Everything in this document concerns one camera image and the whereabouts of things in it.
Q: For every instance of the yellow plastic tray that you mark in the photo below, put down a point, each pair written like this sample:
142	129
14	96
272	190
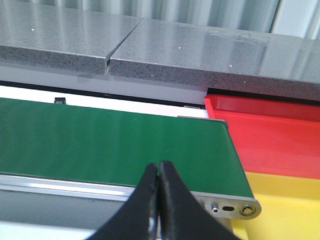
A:
290	209

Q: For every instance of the grey speckled stone slab left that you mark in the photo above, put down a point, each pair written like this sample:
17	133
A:
62	38

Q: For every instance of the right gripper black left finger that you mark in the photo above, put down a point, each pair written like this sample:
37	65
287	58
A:
137	219

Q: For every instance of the red plastic tray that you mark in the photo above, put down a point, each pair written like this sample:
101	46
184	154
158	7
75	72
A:
272	137

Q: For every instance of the black sensor with cable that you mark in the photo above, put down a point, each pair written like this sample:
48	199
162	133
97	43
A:
60	100

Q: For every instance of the grey speckled stone slab right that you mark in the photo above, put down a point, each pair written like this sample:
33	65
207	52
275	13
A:
220	58

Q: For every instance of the aluminium conveyor frame rail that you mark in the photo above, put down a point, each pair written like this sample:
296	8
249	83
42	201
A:
218	205

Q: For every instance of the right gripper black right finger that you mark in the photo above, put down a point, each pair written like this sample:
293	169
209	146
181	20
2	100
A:
181	215

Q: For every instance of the green conveyor belt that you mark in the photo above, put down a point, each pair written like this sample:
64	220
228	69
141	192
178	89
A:
86	144

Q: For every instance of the white pleated curtain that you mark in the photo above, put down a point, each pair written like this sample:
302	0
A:
299	18

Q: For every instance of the grey speckled stone slab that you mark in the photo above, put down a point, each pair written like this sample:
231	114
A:
220	58
62	38

